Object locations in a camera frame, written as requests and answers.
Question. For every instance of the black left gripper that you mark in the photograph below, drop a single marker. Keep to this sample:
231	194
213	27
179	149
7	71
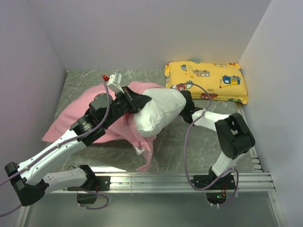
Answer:
136	101

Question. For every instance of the white pillow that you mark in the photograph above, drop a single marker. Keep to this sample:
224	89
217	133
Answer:
165	105

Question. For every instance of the pink pillowcase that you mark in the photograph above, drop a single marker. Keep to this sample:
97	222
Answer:
122	129

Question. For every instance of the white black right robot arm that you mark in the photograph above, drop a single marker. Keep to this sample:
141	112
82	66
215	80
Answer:
234	136

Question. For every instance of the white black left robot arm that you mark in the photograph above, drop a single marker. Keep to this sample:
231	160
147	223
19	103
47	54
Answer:
33	178

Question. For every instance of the yellow cartoon car pillow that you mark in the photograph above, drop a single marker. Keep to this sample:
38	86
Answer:
223	82

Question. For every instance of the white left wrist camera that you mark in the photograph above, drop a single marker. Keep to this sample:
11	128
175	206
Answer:
113	82

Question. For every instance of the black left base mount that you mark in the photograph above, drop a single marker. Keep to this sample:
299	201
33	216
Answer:
88	193

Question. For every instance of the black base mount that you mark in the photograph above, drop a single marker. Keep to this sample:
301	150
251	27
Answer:
88	193
221	192

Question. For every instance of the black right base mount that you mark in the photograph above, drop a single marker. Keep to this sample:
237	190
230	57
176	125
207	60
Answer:
221	192

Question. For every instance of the aluminium mounting rail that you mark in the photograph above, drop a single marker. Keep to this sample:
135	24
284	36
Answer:
161	200

